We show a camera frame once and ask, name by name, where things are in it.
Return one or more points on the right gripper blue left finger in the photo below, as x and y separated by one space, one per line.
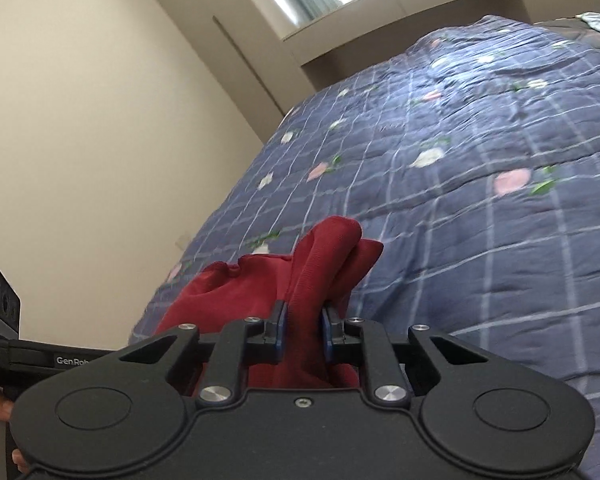
237 347

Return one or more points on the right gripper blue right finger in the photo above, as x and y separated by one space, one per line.
365 346

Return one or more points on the dark red knit sweater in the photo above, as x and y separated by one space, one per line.
325 266

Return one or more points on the blue plaid floral quilt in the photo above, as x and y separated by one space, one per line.
474 158

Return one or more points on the beige tall cabinet left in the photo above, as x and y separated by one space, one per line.
239 42

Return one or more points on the beige bed headboard shelf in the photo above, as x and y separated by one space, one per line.
363 33

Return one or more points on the white wall socket plate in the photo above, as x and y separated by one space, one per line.
183 241

